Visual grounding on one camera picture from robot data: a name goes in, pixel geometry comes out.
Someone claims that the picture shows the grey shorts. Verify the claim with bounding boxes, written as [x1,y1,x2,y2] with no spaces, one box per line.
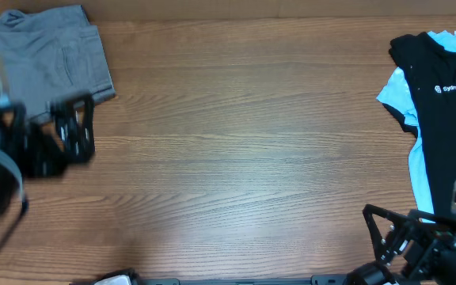
[0,5,116,124]

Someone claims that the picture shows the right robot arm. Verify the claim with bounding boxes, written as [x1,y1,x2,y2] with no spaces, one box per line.
[345,204,456,285]

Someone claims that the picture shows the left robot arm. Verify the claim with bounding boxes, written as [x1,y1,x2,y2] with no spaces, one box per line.
[0,94,95,220]

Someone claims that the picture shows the light blue t-shirt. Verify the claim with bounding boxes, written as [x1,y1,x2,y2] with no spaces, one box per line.
[377,31,456,216]

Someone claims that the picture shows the black polo shirt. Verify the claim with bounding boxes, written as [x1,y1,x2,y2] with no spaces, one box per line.
[389,32,456,217]

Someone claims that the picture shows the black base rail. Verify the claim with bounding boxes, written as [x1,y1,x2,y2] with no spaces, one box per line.
[69,268,423,285]

